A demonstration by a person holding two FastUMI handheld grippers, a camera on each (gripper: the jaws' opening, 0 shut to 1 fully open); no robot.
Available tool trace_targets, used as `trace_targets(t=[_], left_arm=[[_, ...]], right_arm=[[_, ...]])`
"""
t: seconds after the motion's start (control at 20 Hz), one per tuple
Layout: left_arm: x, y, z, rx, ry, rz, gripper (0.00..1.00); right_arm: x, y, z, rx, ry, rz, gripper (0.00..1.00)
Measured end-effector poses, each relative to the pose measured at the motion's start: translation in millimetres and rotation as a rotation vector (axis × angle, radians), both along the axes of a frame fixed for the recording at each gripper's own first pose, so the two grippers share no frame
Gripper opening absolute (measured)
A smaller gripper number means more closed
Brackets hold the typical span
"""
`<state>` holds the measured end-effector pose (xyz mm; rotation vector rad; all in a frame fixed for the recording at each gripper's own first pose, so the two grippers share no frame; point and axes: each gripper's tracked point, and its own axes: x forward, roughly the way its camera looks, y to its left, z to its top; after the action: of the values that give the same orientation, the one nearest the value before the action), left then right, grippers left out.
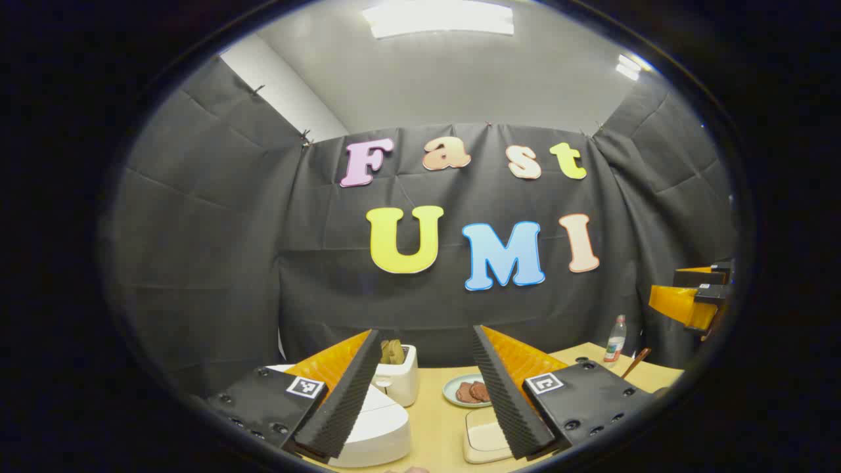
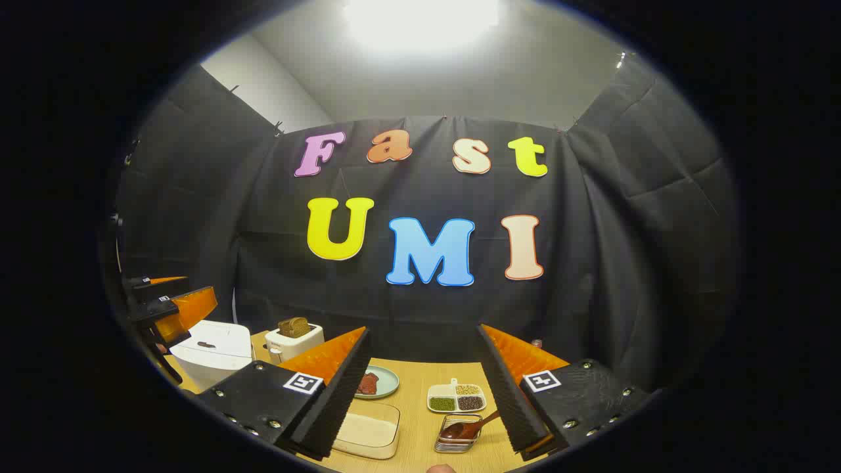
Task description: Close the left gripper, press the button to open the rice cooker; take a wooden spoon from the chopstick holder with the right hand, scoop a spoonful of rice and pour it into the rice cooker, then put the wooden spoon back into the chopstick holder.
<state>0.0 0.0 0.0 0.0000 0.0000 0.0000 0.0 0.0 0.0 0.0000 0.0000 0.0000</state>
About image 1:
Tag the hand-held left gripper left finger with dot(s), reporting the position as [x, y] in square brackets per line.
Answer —
[348, 401]

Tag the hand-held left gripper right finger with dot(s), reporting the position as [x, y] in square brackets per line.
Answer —
[506, 401]

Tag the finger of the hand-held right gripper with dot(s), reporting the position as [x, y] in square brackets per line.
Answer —
[706, 276]
[683, 305]

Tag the white rice cooker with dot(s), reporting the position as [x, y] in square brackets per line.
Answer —
[381, 430]

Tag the brown wooden spoon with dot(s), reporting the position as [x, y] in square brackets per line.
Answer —
[636, 363]

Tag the brown meat pieces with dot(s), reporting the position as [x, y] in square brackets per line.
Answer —
[472, 392]

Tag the white toaster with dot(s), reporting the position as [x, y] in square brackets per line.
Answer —
[402, 384]

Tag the light green plate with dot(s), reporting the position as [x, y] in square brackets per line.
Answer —
[450, 393]

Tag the clear plastic tray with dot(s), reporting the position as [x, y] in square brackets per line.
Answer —
[483, 456]

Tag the brown bread slice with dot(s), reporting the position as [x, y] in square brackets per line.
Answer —
[394, 352]

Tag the clear bottle with red label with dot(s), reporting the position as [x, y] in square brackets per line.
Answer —
[615, 345]

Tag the black backdrop cloth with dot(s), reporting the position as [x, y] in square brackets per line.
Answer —
[217, 249]

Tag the small ceiling light panel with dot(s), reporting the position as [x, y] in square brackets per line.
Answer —
[631, 67]

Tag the large ceiling light panel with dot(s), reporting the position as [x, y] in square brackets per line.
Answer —
[437, 18]

